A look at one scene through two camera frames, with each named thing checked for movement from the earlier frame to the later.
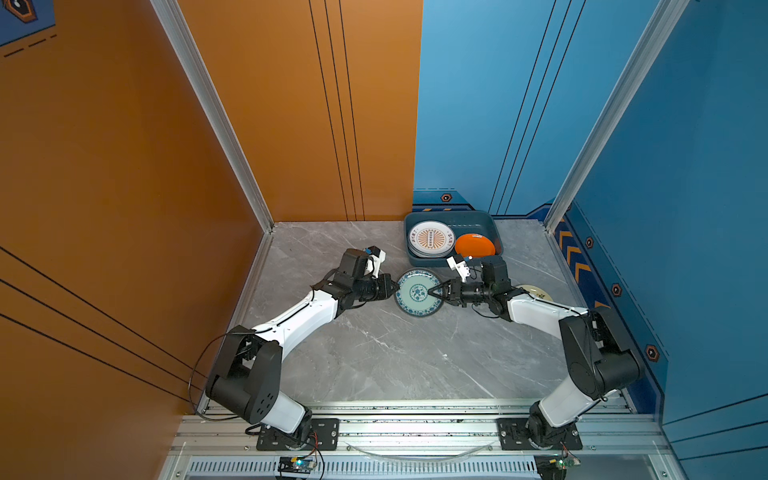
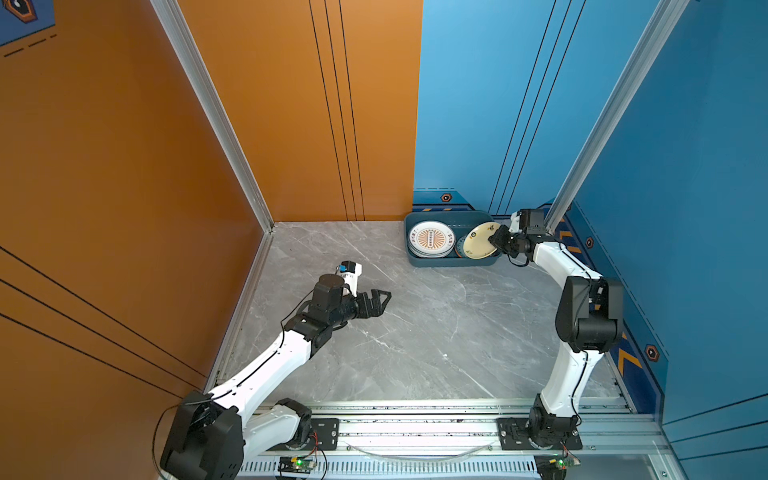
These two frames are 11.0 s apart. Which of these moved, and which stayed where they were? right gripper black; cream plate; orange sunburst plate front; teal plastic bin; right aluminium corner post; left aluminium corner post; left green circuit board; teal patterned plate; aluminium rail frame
Moved: teal patterned plate; right gripper black; cream plate
Stayed: orange sunburst plate front; left aluminium corner post; teal plastic bin; right aluminium corner post; aluminium rail frame; left green circuit board
